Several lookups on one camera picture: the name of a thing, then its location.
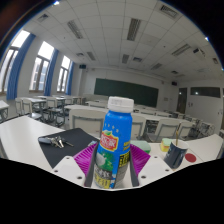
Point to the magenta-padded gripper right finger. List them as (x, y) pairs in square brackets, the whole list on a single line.
[(153, 168)]

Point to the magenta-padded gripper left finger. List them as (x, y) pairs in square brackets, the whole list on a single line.
[(70, 168)]

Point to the blue white-capped drink bottle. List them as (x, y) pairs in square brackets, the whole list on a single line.
[(115, 133)]

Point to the black mouse pad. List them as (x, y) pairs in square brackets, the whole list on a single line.
[(63, 155)]

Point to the dark blue mug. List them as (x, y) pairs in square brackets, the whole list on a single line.
[(175, 156)]

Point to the light green cloth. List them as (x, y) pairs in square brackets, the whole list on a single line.
[(141, 146)]

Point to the yellow and green sponge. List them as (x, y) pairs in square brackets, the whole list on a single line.
[(165, 145)]

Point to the bunch of keys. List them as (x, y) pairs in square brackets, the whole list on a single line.
[(56, 141)]

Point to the flat round red coaster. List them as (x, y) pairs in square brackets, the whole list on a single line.
[(190, 158)]

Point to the wooden stick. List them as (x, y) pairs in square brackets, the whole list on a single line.
[(178, 133)]

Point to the group of white classroom chairs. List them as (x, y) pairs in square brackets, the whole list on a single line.
[(86, 121)]

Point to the group of white classroom desks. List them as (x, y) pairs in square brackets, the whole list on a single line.
[(80, 107)]

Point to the dark classroom door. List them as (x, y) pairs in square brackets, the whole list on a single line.
[(182, 100)]

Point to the dark green blackboard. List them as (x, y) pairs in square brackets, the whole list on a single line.
[(126, 91)]

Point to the blue curtain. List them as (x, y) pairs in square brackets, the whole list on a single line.
[(51, 73), (69, 79), (18, 66)]

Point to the large classroom window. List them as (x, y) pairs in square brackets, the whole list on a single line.
[(40, 68), (63, 75), (8, 63)]

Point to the ceiling projector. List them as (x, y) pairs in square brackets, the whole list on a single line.
[(199, 51)]

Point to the group of ceiling lights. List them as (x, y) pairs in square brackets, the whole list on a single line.
[(133, 30)]

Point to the black wall speaker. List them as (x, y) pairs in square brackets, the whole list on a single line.
[(82, 66), (174, 83)]

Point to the dark wide wall window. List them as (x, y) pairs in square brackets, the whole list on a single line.
[(205, 92)]

